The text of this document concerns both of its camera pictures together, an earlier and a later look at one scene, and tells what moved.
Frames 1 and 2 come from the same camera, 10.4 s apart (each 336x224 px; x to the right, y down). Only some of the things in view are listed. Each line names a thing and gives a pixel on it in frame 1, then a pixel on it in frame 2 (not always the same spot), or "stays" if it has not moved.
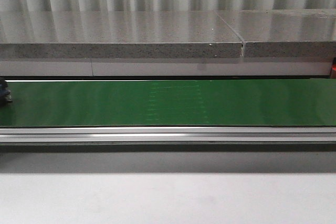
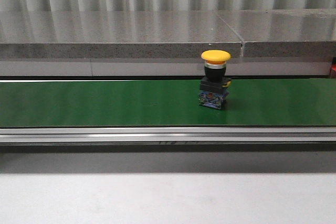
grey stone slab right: (284, 33) stays
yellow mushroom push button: (6, 96) -> (214, 86)
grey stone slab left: (117, 34) stays
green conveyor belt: (171, 103) stays
